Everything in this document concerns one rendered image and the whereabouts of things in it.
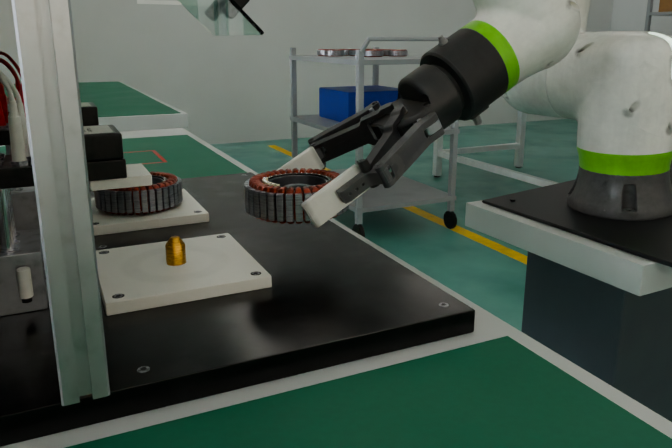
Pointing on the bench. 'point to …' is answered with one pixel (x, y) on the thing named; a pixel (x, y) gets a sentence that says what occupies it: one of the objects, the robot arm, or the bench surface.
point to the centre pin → (175, 251)
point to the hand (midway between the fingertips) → (301, 192)
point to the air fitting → (24, 284)
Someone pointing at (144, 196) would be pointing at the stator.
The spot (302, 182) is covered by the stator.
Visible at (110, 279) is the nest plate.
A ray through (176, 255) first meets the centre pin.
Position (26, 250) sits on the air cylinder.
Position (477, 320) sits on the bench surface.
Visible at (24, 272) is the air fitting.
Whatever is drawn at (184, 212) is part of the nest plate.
